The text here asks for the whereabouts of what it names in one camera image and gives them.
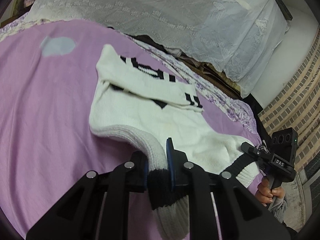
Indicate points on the white sock with black stripes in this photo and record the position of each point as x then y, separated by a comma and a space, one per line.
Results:
126, 73

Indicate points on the white lace cover cloth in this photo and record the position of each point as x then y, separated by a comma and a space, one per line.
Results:
237, 37

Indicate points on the purple floral white bedding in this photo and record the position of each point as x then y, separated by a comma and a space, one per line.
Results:
236, 110

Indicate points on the light blue patch on sheet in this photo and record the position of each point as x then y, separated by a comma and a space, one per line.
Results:
56, 46

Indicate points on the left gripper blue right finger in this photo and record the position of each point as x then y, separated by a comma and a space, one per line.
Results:
191, 180

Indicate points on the person's right hand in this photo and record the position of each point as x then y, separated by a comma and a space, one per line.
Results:
265, 195

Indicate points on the purple bed sheet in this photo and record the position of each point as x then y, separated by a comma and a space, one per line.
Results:
46, 144

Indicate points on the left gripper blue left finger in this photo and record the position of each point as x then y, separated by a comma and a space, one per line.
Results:
128, 177

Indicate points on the grey sleeve right forearm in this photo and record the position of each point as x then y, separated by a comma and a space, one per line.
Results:
279, 208

